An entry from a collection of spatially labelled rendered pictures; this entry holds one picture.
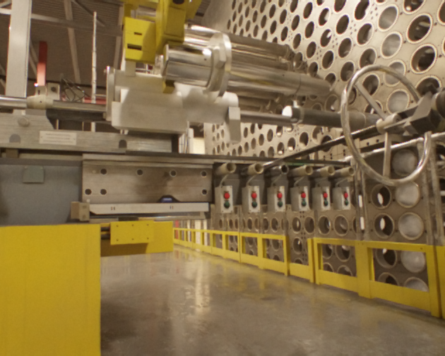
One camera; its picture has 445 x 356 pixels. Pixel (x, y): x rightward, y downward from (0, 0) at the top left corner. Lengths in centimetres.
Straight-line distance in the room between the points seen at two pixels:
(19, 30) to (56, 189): 813
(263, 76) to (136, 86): 74
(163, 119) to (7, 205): 87
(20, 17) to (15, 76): 156
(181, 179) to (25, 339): 99
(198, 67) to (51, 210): 103
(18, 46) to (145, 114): 787
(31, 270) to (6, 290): 10
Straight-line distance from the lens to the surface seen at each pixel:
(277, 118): 230
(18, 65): 926
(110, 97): 187
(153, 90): 191
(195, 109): 199
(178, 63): 169
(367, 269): 240
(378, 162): 317
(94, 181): 170
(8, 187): 177
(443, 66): 314
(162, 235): 147
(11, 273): 135
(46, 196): 174
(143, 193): 170
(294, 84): 201
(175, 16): 179
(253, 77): 187
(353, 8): 408
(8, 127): 189
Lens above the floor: 59
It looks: 7 degrees up
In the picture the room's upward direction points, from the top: 2 degrees counter-clockwise
